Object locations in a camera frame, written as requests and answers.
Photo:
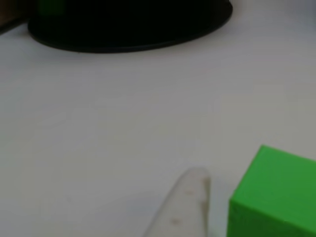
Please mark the green cube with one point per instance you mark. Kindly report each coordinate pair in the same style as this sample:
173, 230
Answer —
276, 192

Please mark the black round spool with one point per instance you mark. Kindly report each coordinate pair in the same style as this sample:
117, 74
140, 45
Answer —
128, 29

